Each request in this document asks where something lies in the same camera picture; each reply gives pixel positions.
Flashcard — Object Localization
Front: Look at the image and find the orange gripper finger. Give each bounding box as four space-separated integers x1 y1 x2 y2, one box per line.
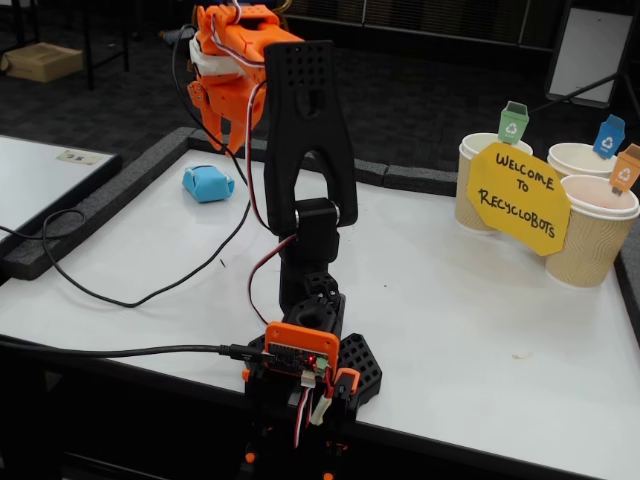
227 115 254 158
187 82 227 152

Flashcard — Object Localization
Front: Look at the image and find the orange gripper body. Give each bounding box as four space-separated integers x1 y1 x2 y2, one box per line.
188 4 305 132

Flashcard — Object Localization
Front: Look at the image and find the blue paper-wrapped packet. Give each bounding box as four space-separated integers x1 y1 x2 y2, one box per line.
181 163 236 204

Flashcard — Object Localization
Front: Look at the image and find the black foam border strip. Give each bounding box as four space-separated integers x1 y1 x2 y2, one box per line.
0 127 197 281
187 127 459 191
612 239 640 306

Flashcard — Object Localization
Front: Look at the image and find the beige tape label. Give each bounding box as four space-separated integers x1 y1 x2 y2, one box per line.
55 149 105 166

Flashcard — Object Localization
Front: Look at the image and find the brown cardboard box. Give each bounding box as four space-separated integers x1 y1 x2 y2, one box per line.
0 42 85 84

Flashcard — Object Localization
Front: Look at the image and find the white side table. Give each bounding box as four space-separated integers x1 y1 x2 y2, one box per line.
0 134 123 251

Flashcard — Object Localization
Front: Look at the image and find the orange controller board holder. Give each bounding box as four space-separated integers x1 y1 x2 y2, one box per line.
263 322 341 376

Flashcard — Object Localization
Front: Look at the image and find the paper cup with green label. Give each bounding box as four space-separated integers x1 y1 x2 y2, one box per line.
454 132 535 236

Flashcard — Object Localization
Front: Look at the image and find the green paper bin label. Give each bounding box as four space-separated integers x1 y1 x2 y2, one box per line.
498 101 530 146

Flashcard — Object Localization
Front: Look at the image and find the yellow welcome sign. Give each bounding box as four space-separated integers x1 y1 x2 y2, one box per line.
466 141 571 257

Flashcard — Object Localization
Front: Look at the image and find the paper cup with blue label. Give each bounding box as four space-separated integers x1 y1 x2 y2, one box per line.
547 142 629 181

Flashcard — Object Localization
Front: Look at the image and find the white standing board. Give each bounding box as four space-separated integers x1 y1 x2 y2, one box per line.
543 4 637 109

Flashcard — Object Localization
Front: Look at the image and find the paper cup with orange label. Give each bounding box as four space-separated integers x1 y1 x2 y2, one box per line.
544 174 640 289

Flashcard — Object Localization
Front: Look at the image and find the blue paper bin label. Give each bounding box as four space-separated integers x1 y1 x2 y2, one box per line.
592 113 626 160

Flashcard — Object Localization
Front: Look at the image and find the orange paper bin label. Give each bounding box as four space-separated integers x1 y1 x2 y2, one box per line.
609 144 640 195

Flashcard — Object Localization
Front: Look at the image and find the red white black servo wire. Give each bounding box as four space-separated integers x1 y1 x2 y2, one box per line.
292 372 334 449
246 79 301 331
208 0 271 69

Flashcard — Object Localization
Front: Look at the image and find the thin black camera cable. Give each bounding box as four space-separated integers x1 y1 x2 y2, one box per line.
0 23 252 308

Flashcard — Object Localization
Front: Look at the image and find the thick black power cable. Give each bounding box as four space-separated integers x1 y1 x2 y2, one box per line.
0 333 269 362

